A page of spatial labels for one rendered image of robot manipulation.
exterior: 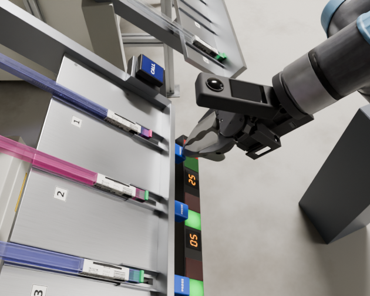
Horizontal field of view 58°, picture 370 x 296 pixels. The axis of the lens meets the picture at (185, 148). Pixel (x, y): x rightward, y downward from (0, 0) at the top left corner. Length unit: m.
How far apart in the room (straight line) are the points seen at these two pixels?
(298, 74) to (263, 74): 1.33
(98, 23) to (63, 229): 0.45
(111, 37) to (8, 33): 0.26
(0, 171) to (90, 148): 0.30
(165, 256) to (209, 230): 0.81
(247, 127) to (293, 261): 0.86
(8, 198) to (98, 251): 0.35
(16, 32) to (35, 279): 0.34
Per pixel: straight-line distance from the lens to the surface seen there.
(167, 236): 0.47
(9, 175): 0.74
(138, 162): 0.51
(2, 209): 0.72
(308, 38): 2.07
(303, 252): 1.30
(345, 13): 0.61
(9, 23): 0.55
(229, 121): 0.50
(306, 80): 0.45
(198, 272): 0.54
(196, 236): 0.56
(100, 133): 0.49
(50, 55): 0.56
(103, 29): 0.74
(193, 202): 0.58
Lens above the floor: 1.18
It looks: 55 degrees down
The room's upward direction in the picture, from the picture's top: straight up
